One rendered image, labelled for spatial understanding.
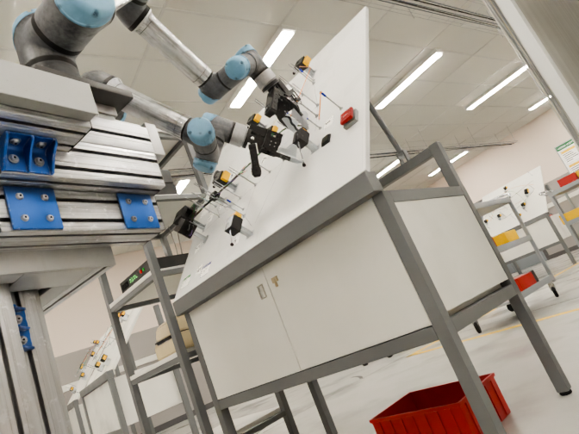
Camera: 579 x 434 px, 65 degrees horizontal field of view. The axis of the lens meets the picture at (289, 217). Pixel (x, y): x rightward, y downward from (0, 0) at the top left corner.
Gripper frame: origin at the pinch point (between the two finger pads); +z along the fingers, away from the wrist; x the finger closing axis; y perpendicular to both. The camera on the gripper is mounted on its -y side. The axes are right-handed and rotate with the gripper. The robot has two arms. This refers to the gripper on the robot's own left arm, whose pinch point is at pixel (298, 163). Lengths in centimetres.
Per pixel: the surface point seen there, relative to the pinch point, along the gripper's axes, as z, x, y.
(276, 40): -11, 312, 105
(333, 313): 24, -19, -42
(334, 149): 9.5, -4.1, 8.3
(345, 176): 11.7, -20.0, 1.0
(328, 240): 15.2, -15.5, -20.2
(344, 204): 13.4, -24.0, -7.1
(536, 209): 474, 507, 54
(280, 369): 19, -2, -73
